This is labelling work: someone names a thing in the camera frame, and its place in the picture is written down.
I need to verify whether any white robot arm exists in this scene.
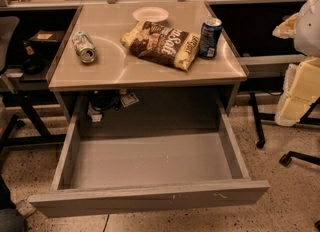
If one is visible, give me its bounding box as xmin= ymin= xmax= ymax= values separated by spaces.
xmin=272 ymin=0 xmax=320 ymax=127

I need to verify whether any white tag under desk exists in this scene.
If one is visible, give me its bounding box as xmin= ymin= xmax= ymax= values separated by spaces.
xmin=120 ymin=93 xmax=139 ymax=107

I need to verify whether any black coiled cable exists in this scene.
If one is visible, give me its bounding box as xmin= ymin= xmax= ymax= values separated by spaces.
xmin=88 ymin=90 xmax=122 ymax=112

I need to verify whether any grey cabinet desk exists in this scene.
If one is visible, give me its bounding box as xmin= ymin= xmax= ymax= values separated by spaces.
xmin=45 ymin=0 xmax=250 ymax=124

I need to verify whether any grey office chair left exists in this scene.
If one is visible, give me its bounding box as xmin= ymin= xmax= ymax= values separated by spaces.
xmin=0 ymin=16 xmax=19 ymax=153

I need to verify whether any open grey top drawer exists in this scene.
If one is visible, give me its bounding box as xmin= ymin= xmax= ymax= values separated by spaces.
xmin=29 ymin=96 xmax=269 ymax=217

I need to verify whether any blue soda can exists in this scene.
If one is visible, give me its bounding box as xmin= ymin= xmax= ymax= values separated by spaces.
xmin=199 ymin=18 xmax=222 ymax=58

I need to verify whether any green 7up can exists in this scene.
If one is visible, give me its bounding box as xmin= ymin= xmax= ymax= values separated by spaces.
xmin=72 ymin=31 xmax=96 ymax=64

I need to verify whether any white paper plate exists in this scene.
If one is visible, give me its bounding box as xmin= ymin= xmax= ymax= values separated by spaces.
xmin=133 ymin=7 xmax=169 ymax=22

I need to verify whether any brown sea salt chip bag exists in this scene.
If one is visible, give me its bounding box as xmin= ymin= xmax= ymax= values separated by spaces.
xmin=120 ymin=21 xmax=200 ymax=71

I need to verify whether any black round device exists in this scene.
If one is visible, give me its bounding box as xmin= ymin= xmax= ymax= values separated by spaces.
xmin=22 ymin=41 xmax=45 ymax=74

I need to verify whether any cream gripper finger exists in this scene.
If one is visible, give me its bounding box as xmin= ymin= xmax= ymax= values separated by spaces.
xmin=272 ymin=13 xmax=298 ymax=39
xmin=275 ymin=57 xmax=320 ymax=126

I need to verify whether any black box with label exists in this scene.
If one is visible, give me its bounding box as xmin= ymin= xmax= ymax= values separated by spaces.
xmin=29 ymin=30 xmax=65 ymax=45

